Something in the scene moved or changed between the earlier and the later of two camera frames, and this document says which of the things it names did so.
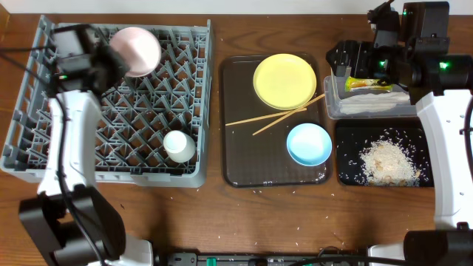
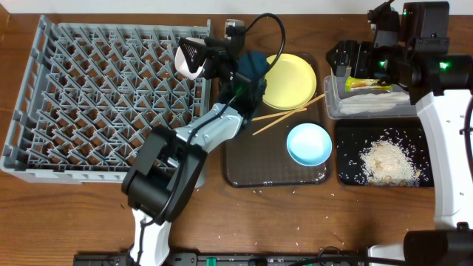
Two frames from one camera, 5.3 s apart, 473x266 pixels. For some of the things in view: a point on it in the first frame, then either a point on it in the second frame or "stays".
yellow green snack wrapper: x=360 y=83 stays
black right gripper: x=361 y=51 stays
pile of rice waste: x=386 y=163 stays
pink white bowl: x=140 y=48 → x=182 y=69
